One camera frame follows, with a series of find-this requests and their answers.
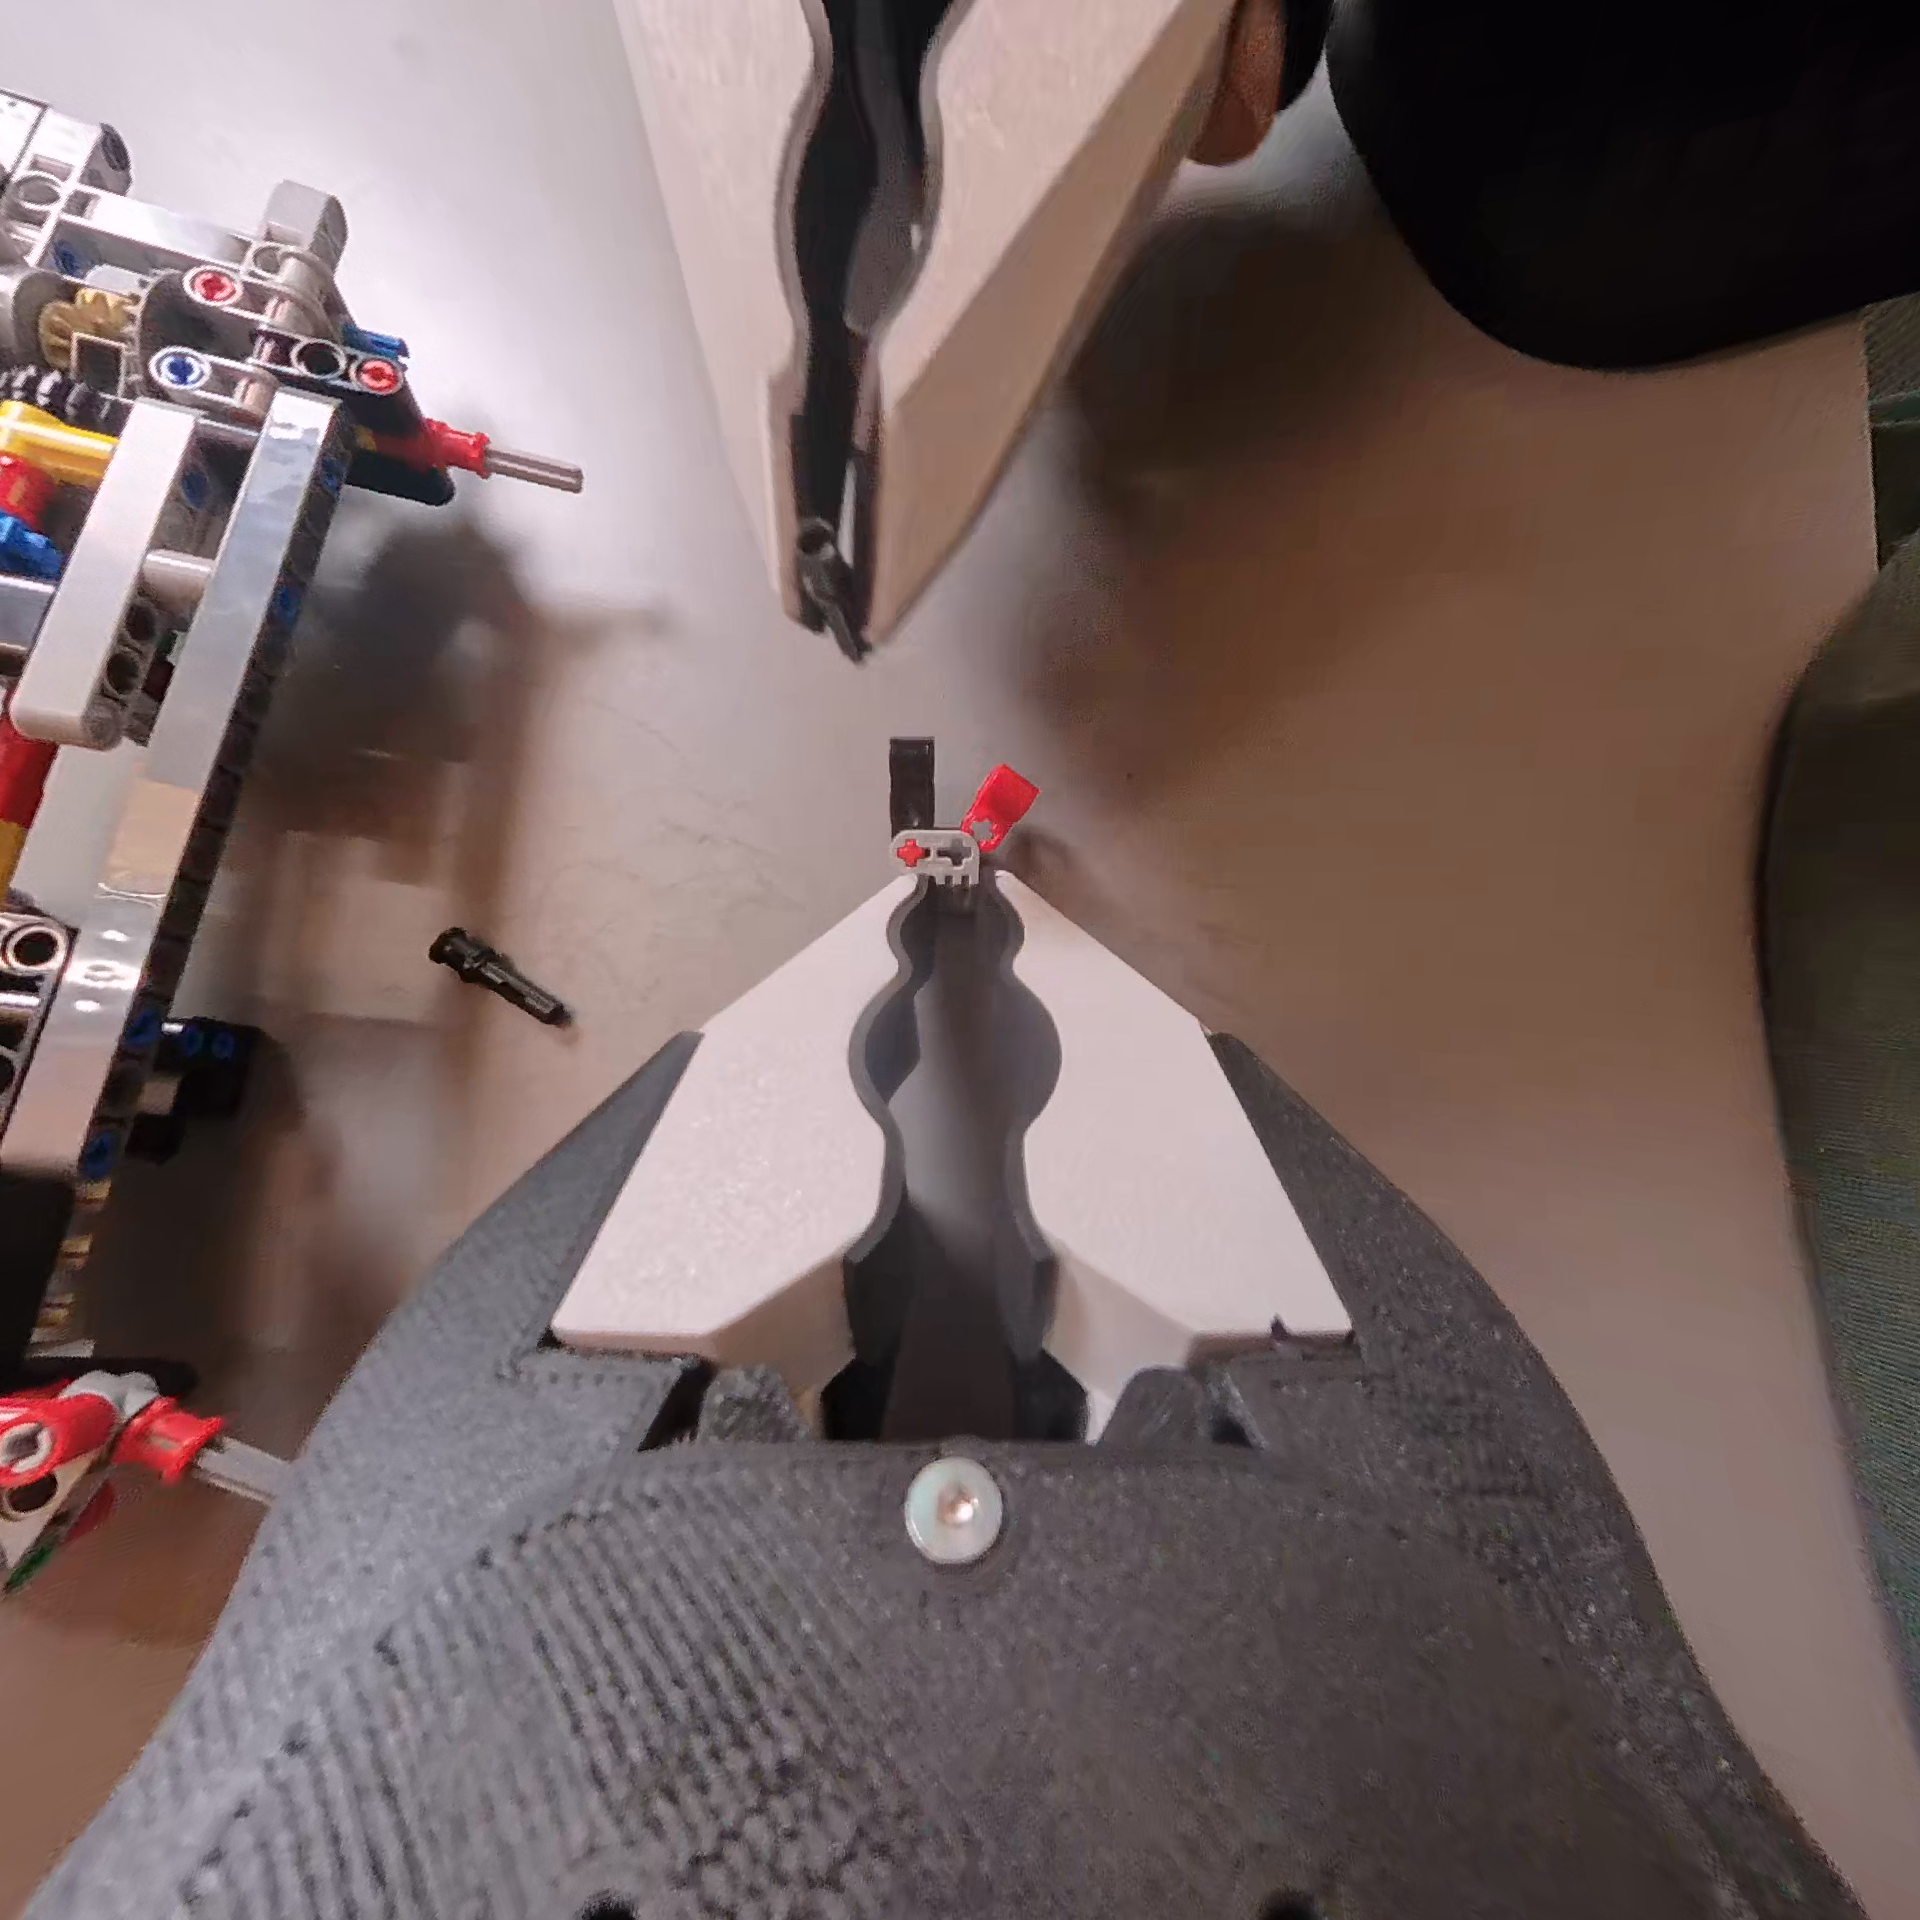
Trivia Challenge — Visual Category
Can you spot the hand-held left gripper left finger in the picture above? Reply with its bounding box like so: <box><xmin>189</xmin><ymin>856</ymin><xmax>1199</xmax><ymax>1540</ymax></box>
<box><xmin>548</xmin><ymin>879</ymin><xmax>920</xmax><ymax>1404</ymax></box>

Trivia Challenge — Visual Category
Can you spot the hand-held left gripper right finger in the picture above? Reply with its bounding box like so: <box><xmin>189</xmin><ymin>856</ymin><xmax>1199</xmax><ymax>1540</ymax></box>
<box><xmin>989</xmin><ymin>874</ymin><xmax>1356</xmax><ymax>1440</ymax></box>

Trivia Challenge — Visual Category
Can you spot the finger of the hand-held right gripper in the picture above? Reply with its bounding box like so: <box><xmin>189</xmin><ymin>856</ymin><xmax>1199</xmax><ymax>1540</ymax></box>
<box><xmin>613</xmin><ymin>0</ymin><xmax>902</xmax><ymax>666</ymax></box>
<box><xmin>862</xmin><ymin>0</ymin><xmax>1239</xmax><ymax>647</ymax></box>

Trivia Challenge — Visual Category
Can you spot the dark grey lego pin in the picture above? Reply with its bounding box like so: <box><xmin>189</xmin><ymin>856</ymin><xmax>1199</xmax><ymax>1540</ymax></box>
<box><xmin>796</xmin><ymin>516</ymin><xmax>873</xmax><ymax>662</ymax></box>

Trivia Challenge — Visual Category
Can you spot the grey lego connector with pin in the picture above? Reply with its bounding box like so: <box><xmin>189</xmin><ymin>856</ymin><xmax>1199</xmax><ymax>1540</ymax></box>
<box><xmin>885</xmin><ymin>735</ymin><xmax>1004</xmax><ymax>902</ymax></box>

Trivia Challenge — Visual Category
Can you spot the black lego pin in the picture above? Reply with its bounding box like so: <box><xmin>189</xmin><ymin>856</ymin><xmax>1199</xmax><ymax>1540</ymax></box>
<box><xmin>429</xmin><ymin>927</ymin><xmax>576</xmax><ymax>1028</ymax></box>

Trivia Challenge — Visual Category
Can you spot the lego car chassis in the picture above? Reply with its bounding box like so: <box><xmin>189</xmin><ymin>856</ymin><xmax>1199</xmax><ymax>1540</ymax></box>
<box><xmin>0</xmin><ymin>88</ymin><xmax>585</xmax><ymax>1600</ymax></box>

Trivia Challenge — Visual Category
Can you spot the person's right hand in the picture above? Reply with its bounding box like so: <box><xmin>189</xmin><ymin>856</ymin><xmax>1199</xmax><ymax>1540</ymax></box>
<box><xmin>1191</xmin><ymin>0</ymin><xmax>1327</xmax><ymax>170</ymax></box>

